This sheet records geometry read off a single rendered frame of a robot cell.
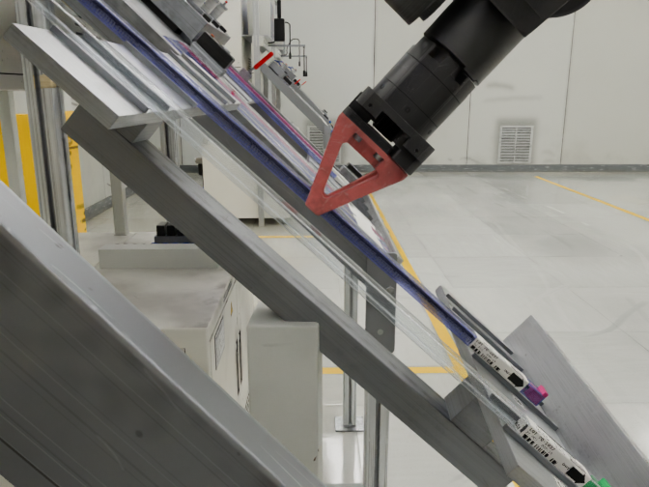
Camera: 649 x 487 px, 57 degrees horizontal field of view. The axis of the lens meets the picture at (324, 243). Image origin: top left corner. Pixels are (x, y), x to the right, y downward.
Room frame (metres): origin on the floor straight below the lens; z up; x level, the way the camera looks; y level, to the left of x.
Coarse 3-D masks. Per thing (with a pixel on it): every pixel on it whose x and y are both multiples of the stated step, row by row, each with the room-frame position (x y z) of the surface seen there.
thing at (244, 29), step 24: (240, 0) 4.53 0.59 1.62; (264, 0) 4.58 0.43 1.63; (240, 24) 4.48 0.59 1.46; (264, 24) 4.58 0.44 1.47; (240, 48) 4.47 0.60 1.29; (264, 48) 4.72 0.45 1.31; (264, 72) 4.47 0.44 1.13; (288, 96) 4.48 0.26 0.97; (312, 120) 4.48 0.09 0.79; (216, 168) 4.47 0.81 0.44; (216, 192) 4.47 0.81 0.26; (240, 192) 4.47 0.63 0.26; (240, 216) 4.47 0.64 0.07; (264, 216) 4.47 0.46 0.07
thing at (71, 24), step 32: (32, 0) 0.38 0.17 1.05; (96, 32) 0.39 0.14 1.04; (128, 64) 0.38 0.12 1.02; (160, 96) 0.37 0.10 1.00; (192, 128) 0.37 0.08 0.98; (224, 160) 0.37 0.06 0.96; (256, 192) 0.37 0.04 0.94; (288, 224) 0.37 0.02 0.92; (320, 256) 0.37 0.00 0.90; (416, 320) 0.37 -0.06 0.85; (448, 352) 0.36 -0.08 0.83; (480, 384) 0.36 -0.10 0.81; (512, 416) 0.36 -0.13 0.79
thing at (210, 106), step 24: (96, 0) 0.48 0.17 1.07; (120, 24) 0.48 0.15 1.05; (144, 48) 0.48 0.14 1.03; (168, 72) 0.48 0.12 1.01; (192, 96) 0.47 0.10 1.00; (216, 120) 0.47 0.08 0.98; (240, 144) 0.47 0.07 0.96; (264, 144) 0.48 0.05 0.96; (288, 168) 0.47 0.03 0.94; (336, 216) 0.47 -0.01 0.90; (360, 240) 0.47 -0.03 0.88; (384, 264) 0.46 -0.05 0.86; (408, 288) 0.46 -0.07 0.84; (432, 312) 0.46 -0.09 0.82; (528, 384) 0.46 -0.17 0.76
